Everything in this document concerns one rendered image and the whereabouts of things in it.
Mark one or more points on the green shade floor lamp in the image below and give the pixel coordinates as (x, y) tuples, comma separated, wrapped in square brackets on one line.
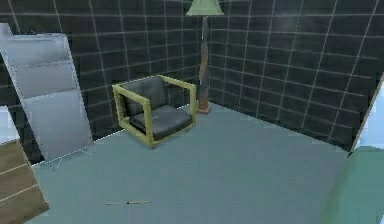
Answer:
[(203, 66)]

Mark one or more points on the white chest of drawers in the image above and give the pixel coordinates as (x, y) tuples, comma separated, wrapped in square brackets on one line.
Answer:
[(46, 96)]

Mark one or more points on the brown wooden dresser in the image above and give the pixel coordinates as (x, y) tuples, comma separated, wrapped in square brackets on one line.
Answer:
[(16, 186)]

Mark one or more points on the yellow frame black armchair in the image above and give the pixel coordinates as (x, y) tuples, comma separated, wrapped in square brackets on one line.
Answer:
[(156, 115)]

